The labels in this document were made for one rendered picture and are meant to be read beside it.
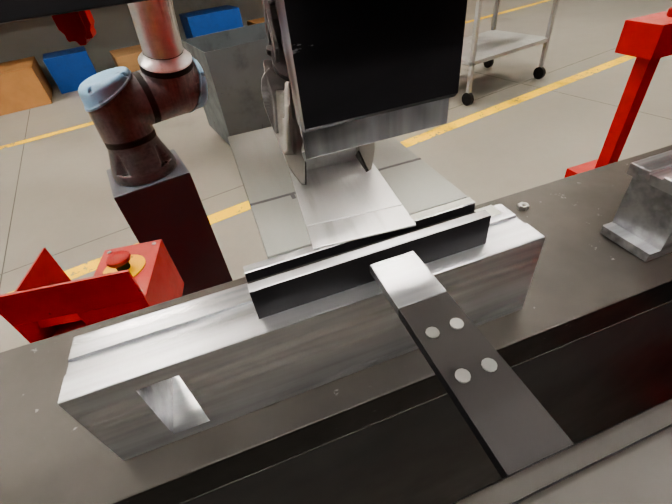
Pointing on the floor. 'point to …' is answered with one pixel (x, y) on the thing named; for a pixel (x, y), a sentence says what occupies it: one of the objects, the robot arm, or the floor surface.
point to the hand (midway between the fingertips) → (333, 167)
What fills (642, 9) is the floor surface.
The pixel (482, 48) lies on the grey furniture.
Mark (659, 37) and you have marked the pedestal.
